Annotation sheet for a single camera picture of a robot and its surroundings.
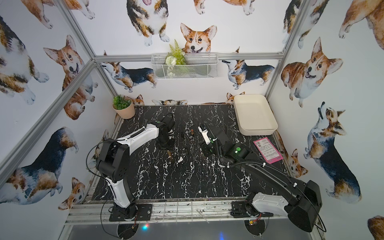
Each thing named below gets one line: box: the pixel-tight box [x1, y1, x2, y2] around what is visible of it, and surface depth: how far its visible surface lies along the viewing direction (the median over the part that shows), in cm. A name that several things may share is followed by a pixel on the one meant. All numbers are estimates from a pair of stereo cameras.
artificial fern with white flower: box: [165, 39, 187, 68], surface depth 83 cm
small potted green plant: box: [112, 95, 136, 119], surface depth 107 cm
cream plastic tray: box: [233, 94, 279, 136], surface depth 116 cm
